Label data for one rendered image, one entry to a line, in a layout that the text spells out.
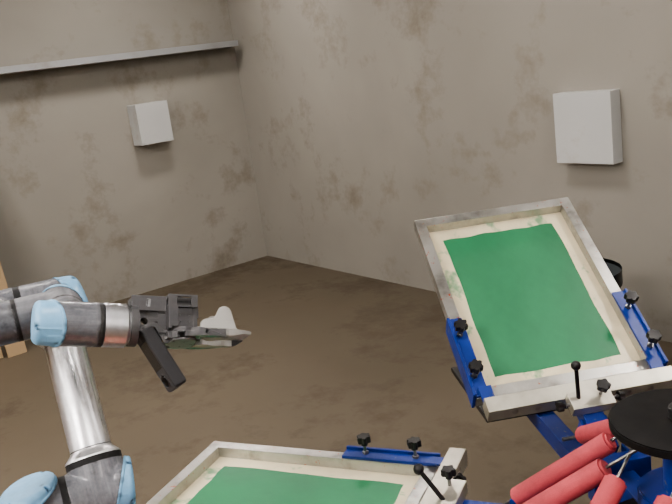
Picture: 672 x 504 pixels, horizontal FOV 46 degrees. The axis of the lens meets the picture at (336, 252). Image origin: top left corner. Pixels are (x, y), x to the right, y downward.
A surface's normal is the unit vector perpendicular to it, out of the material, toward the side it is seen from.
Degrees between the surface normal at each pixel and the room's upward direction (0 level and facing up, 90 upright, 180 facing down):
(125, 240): 90
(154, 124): 90
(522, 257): 32
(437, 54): 90
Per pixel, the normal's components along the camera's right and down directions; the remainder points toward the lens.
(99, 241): 0.61, 0.11
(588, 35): -0.78, 0.25
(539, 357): -0.05, -0.69
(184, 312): 0.43, -0.34
